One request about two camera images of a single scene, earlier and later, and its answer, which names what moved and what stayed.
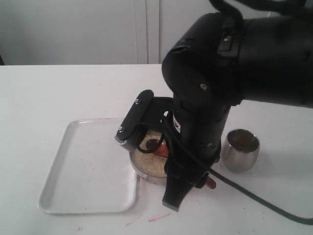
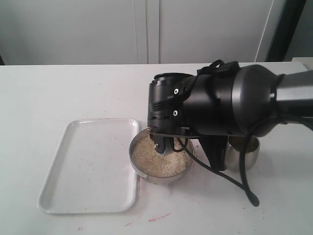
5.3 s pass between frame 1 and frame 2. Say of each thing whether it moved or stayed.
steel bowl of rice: stayed
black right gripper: moved
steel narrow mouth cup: stayed
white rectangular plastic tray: stayed
